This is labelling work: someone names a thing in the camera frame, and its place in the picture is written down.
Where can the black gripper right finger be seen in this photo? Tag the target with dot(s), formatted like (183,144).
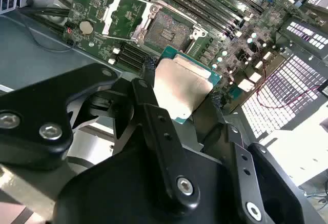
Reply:
(246,172)

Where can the silver topped CPU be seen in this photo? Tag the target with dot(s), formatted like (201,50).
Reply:
(179,85)

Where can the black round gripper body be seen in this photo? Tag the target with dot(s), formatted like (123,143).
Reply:
(115,190)

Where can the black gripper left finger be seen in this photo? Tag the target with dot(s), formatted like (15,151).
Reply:
(38,111)

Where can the metal socket cover frame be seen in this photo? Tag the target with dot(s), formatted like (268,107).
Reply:
(113,13)

